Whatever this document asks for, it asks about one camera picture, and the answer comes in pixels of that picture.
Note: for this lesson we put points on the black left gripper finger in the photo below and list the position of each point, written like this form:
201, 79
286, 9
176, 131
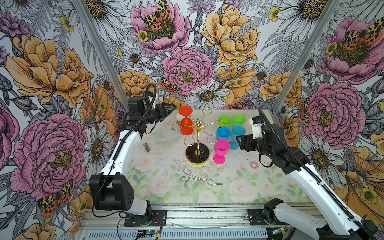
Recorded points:
168, 107
166, 114

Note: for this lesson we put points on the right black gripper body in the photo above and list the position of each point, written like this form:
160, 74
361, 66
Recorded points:
252, 144

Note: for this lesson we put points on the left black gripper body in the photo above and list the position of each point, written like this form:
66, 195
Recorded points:
156, 114

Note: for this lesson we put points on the red wine glass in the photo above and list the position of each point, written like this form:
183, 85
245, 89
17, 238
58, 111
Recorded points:
186, 123

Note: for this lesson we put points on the pink wine glass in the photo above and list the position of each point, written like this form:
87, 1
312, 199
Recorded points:
222, 147

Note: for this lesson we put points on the blue wine glass front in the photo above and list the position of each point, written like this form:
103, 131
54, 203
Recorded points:
223, 133

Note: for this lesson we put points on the green wine glass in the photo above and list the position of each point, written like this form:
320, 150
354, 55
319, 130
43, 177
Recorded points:
224, 121
239, 120

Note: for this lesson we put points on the green wine glass front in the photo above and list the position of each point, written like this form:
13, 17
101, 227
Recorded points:
224, 121

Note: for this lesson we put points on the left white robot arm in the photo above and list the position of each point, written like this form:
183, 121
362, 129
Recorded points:
110, 189

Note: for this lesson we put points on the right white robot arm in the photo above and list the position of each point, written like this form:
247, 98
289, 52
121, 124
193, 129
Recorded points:
338, 221

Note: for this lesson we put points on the brown paper cup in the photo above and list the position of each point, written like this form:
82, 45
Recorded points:
179, 117

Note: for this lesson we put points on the clear plastic bowl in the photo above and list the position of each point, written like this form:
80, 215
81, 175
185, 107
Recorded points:
164, 134

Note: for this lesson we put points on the small tan clip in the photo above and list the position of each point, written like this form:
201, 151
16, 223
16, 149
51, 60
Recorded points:
146, 148

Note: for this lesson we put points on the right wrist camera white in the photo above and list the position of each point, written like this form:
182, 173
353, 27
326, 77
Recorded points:
256, 125

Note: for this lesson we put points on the gold wire glass rack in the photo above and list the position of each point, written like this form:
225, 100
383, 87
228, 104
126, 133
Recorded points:
198, 153

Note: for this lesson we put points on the metal wire tongs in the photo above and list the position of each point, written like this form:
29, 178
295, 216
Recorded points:
189, 176

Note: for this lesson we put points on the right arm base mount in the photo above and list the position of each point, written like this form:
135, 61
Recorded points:
257, 217

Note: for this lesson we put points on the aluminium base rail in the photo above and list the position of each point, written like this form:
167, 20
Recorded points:
190, 222

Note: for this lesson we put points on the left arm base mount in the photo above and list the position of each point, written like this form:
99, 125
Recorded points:
153, 218

